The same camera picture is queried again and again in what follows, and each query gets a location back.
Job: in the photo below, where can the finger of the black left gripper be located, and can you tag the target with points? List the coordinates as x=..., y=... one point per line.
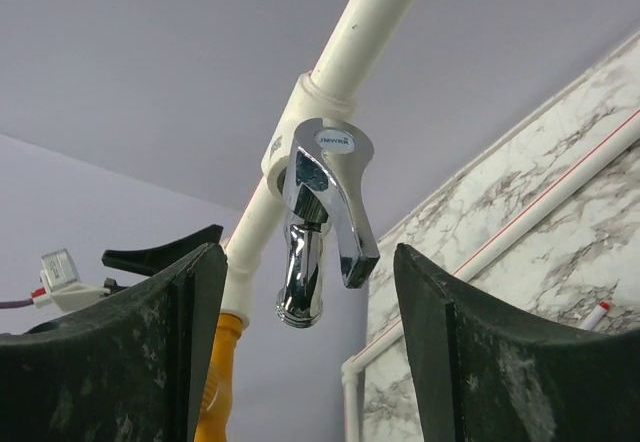
x=150, y=261

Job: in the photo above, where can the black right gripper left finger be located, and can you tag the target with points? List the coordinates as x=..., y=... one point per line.
x=129, y=368

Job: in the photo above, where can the red white marker pen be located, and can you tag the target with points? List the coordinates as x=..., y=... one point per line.
x=595, y=316

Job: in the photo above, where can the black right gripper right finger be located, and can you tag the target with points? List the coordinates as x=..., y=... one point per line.
x=484, y=370

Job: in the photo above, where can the orange plastic faucet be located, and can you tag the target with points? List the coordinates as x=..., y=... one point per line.
x=217, y=397

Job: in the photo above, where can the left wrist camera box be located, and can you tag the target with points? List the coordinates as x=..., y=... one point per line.
x=61, y=285

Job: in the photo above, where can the chrome metal faucet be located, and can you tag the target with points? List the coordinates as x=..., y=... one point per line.
x=322, y=191

